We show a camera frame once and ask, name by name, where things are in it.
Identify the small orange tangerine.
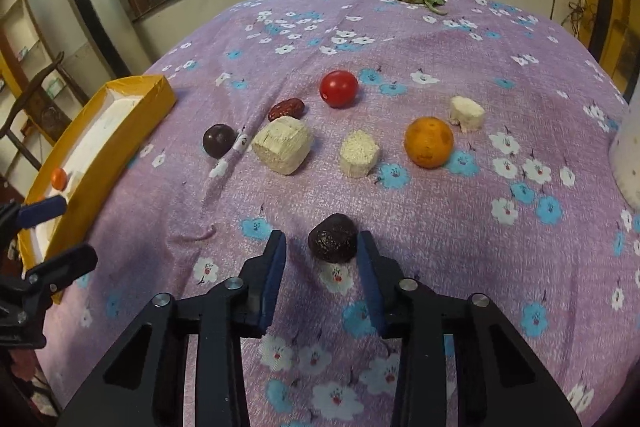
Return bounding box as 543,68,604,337
50,167,68,192

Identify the dark wrinkled prune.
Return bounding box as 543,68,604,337
308,213,358,265

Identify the dark purple plum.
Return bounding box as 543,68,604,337
202,124,236,159

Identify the large orange tangerine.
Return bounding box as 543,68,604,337
404,117,454,169

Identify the small white sugarcane piece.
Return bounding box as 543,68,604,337
448,95,486,133

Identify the large beige sugarcane chunk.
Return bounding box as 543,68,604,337
252,116,314,176

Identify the red jujube date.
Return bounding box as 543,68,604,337
267,98,306,121

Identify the red cherry tomato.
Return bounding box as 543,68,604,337
319,70,359,108

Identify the yellow-rimmed white foam tray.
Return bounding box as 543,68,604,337
17,75,177,270

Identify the dark wooden chair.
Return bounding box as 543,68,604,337
1,52,89,170

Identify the white standing air conditioner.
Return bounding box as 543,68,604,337
68,0,151,78

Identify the purple floral tablecloth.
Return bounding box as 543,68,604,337
38,0,639,426

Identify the white patterned paper cup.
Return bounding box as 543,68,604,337
608,88,640,211

